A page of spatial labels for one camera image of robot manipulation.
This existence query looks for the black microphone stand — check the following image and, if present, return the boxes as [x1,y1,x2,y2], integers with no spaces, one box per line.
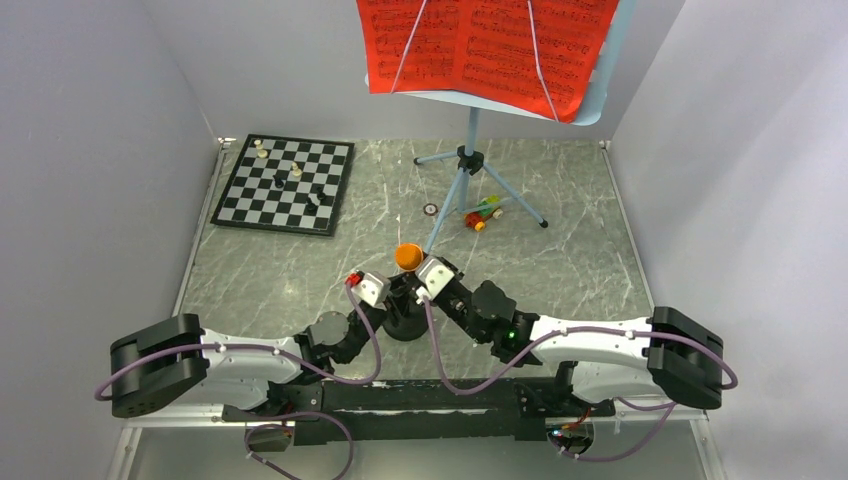
[382,272,429,342]

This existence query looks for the orange toy microphone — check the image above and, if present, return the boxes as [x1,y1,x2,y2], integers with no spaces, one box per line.
[394,243,425,272]

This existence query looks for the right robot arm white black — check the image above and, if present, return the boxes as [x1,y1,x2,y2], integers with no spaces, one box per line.
[406,279,738,416]

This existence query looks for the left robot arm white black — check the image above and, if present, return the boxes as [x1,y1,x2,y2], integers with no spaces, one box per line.
[94,271,428,420]

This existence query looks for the colourful toy brick car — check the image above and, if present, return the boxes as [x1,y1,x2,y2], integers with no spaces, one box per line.
[464,195,503,232]

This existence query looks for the black white chessboard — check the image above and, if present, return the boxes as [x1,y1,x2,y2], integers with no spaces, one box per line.
[211,134,355,237]

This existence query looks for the white chess pawn far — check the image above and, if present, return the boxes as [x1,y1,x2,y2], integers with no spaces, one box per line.
[254,139,269,159]

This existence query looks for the light blue music stand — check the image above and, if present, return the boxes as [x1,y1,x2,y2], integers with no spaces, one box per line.
[399,1,635,225]

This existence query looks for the red sheet music paper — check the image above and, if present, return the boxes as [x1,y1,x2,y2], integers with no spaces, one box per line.
[356,0,622,124]

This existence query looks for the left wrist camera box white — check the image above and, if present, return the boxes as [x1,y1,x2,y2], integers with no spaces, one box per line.
[345,270,391,308]

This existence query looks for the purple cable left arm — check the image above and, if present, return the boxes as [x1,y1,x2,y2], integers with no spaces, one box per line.
[93,281,384,403]

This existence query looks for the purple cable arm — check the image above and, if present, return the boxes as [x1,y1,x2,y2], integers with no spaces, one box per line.
[93,281,384,403]
[421,298,739,464]

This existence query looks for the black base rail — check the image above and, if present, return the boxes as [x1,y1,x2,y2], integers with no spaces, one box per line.
[225,376,598,446]

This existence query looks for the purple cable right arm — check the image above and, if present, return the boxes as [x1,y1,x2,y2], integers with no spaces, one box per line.
[421,298,739,464]

